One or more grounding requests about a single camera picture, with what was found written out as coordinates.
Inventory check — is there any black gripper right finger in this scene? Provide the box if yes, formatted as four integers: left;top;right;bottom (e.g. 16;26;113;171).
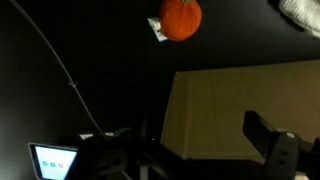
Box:
242;111;300;180

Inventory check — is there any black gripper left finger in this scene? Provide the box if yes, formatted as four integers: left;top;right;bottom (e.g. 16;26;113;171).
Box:
74;113;174;180

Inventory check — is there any white knitted cloth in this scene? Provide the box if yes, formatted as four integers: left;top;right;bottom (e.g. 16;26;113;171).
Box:
279;0;320;38

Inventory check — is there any red and green plush radish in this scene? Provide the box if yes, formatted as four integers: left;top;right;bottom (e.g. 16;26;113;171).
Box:
147;0;202;41

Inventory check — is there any large cardboard box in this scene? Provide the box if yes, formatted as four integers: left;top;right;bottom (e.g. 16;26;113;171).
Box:
161;60;320;162

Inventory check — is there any tablet with lit screen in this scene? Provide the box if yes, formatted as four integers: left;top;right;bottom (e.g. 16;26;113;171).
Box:
28;142;78;180

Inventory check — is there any thin grey cable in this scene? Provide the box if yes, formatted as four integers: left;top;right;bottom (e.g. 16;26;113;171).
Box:
9;0;111;139

